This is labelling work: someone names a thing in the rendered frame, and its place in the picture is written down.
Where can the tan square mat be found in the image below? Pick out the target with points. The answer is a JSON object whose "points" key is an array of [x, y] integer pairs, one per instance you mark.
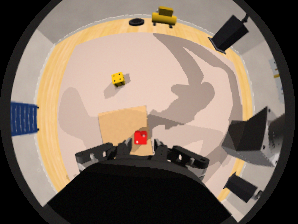
{"points": [[119, 125]]}

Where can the red die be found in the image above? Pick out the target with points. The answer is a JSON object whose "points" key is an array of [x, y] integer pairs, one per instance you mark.
{"points": [[140, 137]]}

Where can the yellow die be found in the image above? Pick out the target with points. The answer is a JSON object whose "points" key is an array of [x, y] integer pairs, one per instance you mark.
{"points": [[118, 79]]}

